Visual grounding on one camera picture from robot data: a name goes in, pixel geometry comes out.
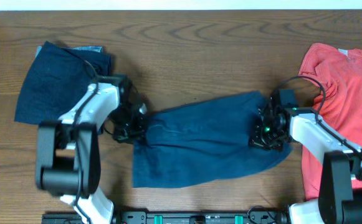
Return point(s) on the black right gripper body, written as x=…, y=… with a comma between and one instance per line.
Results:
x=260, y=140

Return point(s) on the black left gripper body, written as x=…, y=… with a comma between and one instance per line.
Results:
x=126, y=131

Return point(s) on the navy blue shorts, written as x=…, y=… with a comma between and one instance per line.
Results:
x=202, y=142

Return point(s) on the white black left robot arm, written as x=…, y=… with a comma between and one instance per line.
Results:
x=68, y=156

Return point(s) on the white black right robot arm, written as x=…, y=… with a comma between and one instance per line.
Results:
x=340, y=193

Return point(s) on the folded dark navy garment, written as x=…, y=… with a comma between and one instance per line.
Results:
x=57, y=79

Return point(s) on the red t-shirt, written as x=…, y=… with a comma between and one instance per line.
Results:
x=340, y=73

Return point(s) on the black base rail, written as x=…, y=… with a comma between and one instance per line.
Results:
x=255, y=215

